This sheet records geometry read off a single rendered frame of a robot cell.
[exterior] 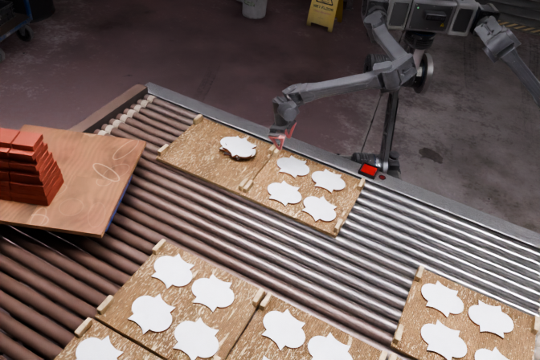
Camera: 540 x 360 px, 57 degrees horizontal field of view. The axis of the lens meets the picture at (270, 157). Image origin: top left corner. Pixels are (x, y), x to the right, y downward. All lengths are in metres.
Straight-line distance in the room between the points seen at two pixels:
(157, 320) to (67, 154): 0.77
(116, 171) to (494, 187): 2.82
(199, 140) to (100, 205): 0.61
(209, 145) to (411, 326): 1.10
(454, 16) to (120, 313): 1.82
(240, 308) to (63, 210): 0.68
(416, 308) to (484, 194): 2.18
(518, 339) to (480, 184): 2.19
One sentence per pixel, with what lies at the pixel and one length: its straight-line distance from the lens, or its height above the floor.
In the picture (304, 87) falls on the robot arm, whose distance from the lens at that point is 1.94.
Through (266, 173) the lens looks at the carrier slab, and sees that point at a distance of 2.07.
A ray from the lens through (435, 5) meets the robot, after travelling 2.37.
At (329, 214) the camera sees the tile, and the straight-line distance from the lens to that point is 1.94.
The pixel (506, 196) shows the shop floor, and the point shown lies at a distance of 3.93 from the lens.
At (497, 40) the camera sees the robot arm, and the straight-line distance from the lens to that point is 1.98.
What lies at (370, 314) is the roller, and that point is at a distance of 1.73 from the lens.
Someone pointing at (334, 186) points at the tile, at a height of 0.95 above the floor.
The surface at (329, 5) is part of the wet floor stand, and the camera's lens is 5.44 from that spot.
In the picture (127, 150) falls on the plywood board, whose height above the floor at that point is 1.04.
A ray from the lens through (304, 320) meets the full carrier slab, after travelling 1.65.
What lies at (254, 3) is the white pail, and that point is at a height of 0.17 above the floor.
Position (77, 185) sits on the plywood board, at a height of 1.04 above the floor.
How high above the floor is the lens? 2.32
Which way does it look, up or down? 40 degrees down
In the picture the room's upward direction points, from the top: 7 degrees clockwise
